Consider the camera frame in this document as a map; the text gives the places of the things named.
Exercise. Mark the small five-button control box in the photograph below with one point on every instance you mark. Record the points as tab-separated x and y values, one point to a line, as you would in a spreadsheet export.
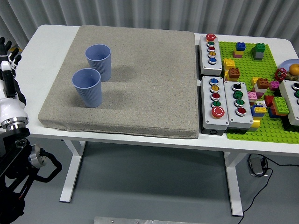
211	66

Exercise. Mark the magenta building block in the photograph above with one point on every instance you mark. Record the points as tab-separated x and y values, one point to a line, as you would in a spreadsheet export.
273	86

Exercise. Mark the red building block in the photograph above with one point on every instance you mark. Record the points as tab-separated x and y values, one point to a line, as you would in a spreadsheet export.
268	100

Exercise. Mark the green grey block stack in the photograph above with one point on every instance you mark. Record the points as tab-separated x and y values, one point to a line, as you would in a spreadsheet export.
258	54

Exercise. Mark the orange white block stack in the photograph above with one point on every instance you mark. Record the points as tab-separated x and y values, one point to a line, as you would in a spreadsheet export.
262	83

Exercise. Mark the blue ribbed cup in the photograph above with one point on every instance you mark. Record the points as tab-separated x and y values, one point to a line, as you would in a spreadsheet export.
100	67
90	95

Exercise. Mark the yellow building block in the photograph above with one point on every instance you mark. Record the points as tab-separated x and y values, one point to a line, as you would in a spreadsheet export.
253	81

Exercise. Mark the green orange blue block stack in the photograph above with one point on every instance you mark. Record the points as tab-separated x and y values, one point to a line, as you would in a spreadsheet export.
280	105

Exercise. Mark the green building baseplate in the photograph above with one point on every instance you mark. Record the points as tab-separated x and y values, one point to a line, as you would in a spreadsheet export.
247	67

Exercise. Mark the light pink building block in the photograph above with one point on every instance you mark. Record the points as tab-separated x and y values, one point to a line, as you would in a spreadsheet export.
251	95

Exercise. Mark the grey-brown mat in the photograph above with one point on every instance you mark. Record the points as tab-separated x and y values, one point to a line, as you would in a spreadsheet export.
144	88

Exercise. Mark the white control box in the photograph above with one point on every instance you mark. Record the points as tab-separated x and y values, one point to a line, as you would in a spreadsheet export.
286	93

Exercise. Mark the grey power adapter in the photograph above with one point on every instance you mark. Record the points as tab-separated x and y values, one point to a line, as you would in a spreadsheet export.
255	166

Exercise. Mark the blue yellow pink block stack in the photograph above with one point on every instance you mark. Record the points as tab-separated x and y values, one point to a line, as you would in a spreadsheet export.
240	46

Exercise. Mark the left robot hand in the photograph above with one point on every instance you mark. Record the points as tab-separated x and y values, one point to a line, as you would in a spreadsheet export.
11	109

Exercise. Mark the four-button control box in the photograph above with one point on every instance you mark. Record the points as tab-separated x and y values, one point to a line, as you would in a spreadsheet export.
230	116

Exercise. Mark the blue plate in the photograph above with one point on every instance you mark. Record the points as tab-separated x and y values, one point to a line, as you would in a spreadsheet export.
286	63

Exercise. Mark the brown building block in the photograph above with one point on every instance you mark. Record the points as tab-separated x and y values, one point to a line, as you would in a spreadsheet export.
234	73

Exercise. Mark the orange fruit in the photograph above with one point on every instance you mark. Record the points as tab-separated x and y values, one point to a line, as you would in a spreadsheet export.
294	69

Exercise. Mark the red valve wheel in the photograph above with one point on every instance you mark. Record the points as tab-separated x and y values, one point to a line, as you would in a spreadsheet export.
280	74

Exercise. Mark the white table leg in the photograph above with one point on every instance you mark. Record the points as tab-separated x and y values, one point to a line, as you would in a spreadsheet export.
233	186
72	168

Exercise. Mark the large five-button control box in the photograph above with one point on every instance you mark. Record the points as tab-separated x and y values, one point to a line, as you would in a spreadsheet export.
208	121

